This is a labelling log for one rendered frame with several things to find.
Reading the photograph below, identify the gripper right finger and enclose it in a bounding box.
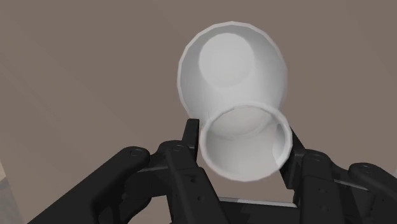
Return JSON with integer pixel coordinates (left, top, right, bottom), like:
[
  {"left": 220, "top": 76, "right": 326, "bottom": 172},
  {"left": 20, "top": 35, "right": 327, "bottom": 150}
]
[{"left": 279, "top": 127, "right": 397, "bottom": 224}]

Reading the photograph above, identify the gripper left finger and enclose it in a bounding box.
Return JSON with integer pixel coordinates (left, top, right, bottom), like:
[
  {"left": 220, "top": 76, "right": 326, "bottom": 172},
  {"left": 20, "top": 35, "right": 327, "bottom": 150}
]
[{"left": 27, "top": 118, "right": 231, "bottom": 224}]

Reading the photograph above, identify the white cup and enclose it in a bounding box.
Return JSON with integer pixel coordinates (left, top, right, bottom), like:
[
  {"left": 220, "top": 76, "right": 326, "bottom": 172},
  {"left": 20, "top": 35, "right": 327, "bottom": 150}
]
[{"left": 198, "top": 102, "right": 293, "bottom": 183}]

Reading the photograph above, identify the white bowl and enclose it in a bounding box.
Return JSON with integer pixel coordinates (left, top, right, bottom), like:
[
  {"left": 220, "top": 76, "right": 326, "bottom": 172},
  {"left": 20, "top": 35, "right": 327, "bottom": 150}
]
[{"left": 177, "top": 20, "right": 288, "bottom": 127}]

